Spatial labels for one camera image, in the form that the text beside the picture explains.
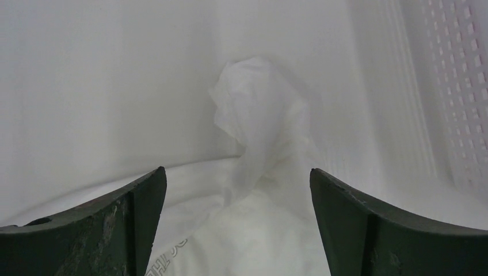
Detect white plastic basket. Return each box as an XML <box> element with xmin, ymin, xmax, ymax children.
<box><xmin>400</xmin><ymin>1</ymin><xmax>487</xmax><ymax>200</ymax></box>

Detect white printed t-shirt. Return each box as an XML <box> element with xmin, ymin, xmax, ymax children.
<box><xmin>0</xmin><ymin>57</ymin><xmax>488</xmax><ymax>276</ymax></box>

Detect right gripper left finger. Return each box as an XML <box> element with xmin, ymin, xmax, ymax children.
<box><xmin>1</xmin><ymin>167</ymin><xmax>167</xmax><ymax>275</ymax></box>

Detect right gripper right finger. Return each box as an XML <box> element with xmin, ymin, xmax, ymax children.
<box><xmin>310</xmin><ymin>168</ymin><xmax>487</xmax><ymax>275</ymax></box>

